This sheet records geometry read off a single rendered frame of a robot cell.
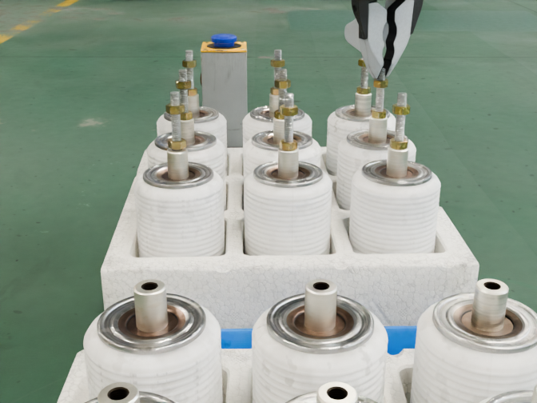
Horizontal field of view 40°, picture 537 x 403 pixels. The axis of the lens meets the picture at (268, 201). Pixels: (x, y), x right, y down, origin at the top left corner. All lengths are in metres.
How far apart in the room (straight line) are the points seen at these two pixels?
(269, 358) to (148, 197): 0.31
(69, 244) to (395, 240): 0.63
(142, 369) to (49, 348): 0.50
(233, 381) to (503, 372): 0.20
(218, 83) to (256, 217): 0.41
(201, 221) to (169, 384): 0.30
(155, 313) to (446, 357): 0.20
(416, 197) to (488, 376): 0.30
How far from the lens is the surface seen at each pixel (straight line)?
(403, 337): 0.78
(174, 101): 0.76
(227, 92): 1.15
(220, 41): 1.15
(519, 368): 0.52
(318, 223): 0.78
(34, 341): 1.00
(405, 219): 0.78
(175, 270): 0.75
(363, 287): 0.77
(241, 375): 0.59
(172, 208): 0.76
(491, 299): 0.52
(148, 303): 0.51
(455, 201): 1.43
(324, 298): 0.50
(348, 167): 0.89
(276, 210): 0.76
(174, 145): 0.77
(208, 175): 0.78
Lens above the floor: 0.53
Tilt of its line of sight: 23 degrees down
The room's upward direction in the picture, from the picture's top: straight up
